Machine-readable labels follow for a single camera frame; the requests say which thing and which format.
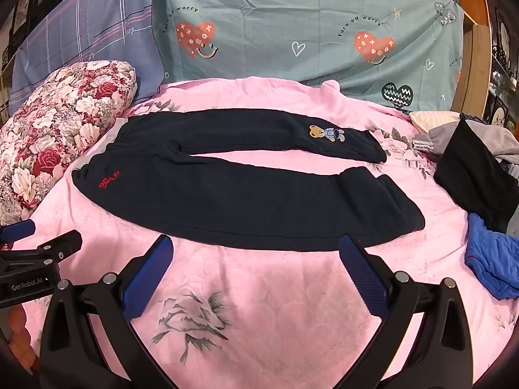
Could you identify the lavender plaid pillow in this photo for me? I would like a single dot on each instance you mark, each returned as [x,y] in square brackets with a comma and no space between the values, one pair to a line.
[81,20]

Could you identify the red floral pillow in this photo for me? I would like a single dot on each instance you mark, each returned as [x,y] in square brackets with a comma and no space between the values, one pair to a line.
[61,129]

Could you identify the blue garment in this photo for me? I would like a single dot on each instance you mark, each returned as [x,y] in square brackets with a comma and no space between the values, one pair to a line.
[490,259]

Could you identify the dark navy pants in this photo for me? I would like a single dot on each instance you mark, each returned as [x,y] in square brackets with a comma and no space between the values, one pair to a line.
[243,194]

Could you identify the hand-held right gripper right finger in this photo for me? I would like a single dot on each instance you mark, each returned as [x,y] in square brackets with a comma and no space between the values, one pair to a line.
[363,275]

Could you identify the teal heart print quilt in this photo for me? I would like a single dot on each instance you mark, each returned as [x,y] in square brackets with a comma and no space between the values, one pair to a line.
[284,28]

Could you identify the wooden bed frame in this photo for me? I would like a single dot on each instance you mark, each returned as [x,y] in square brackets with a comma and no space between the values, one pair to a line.
[474,48]

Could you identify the pink floral blanket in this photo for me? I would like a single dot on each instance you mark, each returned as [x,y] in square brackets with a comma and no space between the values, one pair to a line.
[284,312]

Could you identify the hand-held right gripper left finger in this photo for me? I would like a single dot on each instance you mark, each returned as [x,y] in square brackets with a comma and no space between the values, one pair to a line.
[150,275]

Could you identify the dark framed panel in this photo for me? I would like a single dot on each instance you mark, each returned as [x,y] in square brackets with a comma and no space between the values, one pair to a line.
[28,4]
[505,69]

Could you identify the cream cloth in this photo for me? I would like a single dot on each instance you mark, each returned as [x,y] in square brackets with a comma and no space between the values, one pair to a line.
[434,119]

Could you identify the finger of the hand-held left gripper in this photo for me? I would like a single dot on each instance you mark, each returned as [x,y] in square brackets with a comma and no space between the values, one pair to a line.
[16,230]
[56,244]

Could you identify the black garment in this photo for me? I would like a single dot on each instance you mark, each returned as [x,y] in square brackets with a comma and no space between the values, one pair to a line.
[470,174]

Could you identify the grey garment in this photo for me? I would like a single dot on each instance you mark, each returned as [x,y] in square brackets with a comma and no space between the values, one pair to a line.
[502,137]

